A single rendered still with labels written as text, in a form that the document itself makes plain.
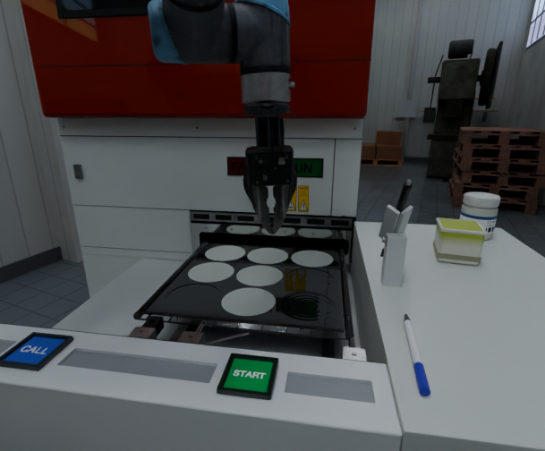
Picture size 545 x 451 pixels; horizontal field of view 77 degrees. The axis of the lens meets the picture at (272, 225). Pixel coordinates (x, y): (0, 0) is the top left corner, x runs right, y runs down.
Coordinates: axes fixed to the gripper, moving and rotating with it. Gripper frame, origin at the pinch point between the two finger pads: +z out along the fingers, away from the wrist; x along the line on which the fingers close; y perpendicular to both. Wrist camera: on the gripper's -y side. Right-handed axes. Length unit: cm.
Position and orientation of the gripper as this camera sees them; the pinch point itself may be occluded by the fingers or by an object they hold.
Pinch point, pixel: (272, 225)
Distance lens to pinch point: 60.7
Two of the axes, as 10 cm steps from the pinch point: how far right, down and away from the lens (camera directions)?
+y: 0.2, 3.0, -9.5
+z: 0.4, 9.5, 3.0
